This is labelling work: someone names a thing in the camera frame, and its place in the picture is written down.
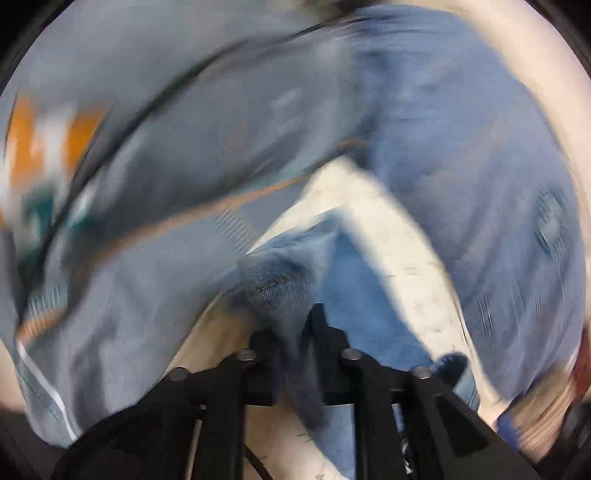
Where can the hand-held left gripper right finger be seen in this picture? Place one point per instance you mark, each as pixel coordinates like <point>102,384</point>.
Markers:
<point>318,332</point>

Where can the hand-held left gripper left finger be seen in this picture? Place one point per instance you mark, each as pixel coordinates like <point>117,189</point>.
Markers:
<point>267,350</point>

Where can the blue denim pants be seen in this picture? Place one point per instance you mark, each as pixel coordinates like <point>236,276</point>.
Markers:
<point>438,161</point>

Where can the grey garment with orange print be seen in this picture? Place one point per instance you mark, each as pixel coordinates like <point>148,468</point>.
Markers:
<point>194,138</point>

